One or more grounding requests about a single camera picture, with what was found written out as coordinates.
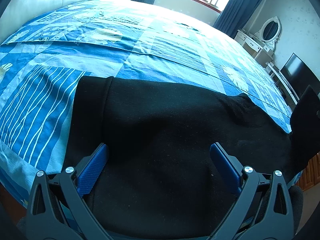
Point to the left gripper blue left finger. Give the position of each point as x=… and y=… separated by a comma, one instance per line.
x=57, y=209

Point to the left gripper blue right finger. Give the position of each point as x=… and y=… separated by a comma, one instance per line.
x=262, y=209

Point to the black pants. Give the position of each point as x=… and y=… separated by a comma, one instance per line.
x=159, y=181

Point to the brown wooden cabinet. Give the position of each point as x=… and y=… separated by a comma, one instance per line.
x=311, y=175

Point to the white tv stand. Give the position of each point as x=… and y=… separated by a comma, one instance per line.
x=283, y=85

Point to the black flat television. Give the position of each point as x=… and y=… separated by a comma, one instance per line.
x=299, y=76

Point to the blue patchwork bed sheet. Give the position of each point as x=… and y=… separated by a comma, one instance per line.
x=43, y=57

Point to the white vanity dresser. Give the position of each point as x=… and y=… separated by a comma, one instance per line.
x=260, y=53

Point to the white oval vanity mirror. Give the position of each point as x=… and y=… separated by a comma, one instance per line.
x=269, y=32

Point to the dark blue right curtain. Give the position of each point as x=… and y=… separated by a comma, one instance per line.
x=235, y=15

